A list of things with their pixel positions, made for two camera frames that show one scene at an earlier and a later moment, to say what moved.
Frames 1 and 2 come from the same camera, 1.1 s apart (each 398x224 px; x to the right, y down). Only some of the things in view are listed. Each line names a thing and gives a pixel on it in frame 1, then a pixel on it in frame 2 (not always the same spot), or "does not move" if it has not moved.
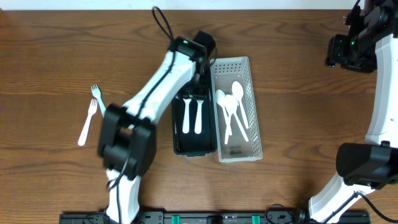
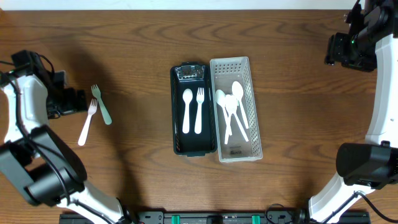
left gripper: (193, 92) -> (73, 101)
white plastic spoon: (221, 98) does not move
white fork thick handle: (96, 93) does not move
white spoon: (186, 122) does not move
